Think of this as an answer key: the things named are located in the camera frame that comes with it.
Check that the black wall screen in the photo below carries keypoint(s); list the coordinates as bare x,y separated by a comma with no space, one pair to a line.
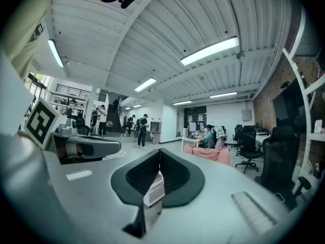
289,108

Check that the wooden cabinet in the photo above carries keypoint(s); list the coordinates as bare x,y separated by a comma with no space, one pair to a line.
155,132

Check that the dark staircase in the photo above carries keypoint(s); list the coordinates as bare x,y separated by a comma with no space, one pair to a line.
114,122

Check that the grey wall box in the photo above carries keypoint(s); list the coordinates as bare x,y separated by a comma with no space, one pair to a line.
246,115

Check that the white air purifier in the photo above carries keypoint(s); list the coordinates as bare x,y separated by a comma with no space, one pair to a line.
186,132

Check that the white table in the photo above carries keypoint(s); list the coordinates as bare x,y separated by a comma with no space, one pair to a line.
190,141

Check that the long ceiling light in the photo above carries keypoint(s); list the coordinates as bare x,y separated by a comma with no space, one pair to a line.
145,84
56,53
223,94
209,50
182,102

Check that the pink sofa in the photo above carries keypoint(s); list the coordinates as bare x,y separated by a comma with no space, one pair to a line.
207,153

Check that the white desk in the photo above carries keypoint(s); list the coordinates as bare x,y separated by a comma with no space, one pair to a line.
262,139

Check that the white shelf frame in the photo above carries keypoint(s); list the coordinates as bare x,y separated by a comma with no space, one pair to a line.
304,105

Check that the round ceiling sensor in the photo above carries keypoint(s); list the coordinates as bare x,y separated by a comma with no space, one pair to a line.
240,56

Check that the window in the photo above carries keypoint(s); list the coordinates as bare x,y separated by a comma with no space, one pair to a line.
38,84

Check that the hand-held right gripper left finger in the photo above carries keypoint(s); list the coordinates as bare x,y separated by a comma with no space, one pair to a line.
132,179

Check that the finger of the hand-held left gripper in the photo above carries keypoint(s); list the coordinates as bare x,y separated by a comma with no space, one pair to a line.
83,138
106,148

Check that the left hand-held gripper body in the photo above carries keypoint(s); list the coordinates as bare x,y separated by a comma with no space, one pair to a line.
40,122

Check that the black office chair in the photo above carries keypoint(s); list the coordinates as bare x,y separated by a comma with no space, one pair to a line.
237,134
280,161
249,146

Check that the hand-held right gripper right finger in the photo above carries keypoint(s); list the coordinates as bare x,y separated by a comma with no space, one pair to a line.
182,182

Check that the pink and white book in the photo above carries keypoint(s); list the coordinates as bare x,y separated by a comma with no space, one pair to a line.
155,190

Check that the black balcony railing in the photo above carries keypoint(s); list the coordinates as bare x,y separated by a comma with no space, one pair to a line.
73,90

